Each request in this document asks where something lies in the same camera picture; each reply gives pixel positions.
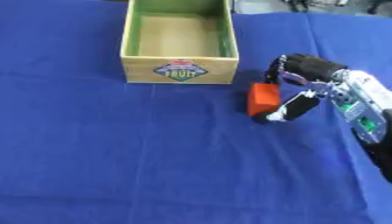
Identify orange rectangular block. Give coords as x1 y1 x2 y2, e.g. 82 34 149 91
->
246 82 284 117

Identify tan cardboard box green inside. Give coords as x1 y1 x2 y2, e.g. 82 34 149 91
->
119 0 241 85

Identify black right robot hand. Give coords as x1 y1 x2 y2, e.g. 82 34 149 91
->
252 52 349 123

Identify black tripod legs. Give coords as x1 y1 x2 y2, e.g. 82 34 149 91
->
282 0 354 13

